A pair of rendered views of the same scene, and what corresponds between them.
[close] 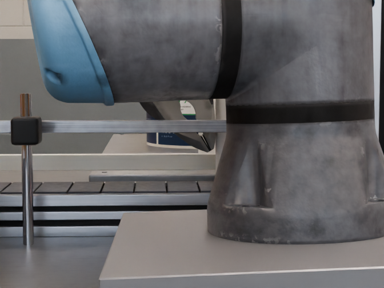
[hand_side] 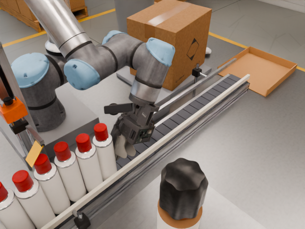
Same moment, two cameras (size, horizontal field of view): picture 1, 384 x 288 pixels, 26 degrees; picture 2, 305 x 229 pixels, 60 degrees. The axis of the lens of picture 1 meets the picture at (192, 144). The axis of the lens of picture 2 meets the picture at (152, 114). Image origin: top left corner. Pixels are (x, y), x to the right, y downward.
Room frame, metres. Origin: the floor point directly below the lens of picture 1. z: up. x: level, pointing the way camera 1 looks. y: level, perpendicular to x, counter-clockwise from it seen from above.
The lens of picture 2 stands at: (1.44, -0.27, 1.55)
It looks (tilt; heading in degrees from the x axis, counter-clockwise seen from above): 42 degrees down; 138
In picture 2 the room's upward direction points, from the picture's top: straight up
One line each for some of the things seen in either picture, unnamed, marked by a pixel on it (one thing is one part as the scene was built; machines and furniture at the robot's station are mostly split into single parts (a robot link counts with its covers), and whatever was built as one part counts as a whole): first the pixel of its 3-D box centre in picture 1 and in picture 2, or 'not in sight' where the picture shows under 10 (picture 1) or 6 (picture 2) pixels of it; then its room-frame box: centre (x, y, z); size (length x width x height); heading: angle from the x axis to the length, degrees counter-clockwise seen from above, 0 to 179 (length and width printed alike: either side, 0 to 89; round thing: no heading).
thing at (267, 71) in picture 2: not in sight; (257, 68); (0.96, 0.85, 0.85); 0.30 x 0.26 x 0.04; 93
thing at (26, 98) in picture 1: (28, 167); not in sight; (0.92, 0.18, 0.91); 0.07 x 0.03 x 0.17; 3
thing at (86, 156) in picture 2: not in sight; (89, 164); (1.01, -0.11, 0.98); 0.05 x 0.05 x 0.20
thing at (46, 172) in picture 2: not in sight; (51, 185); (1.00, -0.21, 0.98); 0.05 x 0.05 x 0.20
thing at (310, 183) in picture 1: (300, 164); (41, 107); (0.65, -0.09, 0.95); 0.15 x 0.15 x 0.10
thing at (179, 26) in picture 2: not in sight; (169, 42); (0.66, 0.53, 0.99); 0.30 x 0.24 x 0.27; 102
